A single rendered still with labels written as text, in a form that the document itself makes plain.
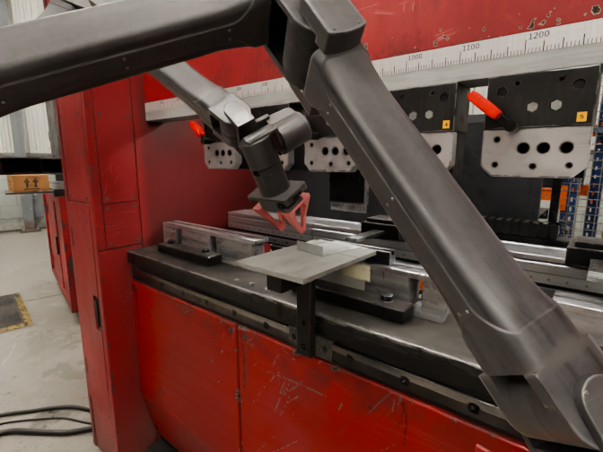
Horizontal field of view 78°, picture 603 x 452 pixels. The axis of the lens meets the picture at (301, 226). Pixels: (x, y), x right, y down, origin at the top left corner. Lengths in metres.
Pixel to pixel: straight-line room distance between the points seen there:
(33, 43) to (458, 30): 0.63
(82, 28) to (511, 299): 0.41
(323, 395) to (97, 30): 0.78
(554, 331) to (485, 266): 0.06
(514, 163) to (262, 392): 0.78
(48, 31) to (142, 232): 1.16
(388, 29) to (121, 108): 0.97
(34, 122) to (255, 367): 7.09
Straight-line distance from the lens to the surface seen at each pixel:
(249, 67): 1.08
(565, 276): 1.02
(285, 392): 0.99
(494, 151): 0.72
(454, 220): 0.32
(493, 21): 0.77
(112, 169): 1.45
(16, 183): 2.98
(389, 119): 0.35
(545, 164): 0.71
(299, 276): 0.66
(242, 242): 1.13
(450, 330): 0.81
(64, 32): 0.41
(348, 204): 0.90
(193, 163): 1.61
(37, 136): 7.79
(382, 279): 0.85
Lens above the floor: 1.21
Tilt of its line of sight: 10 degrees down
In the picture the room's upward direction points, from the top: straight up
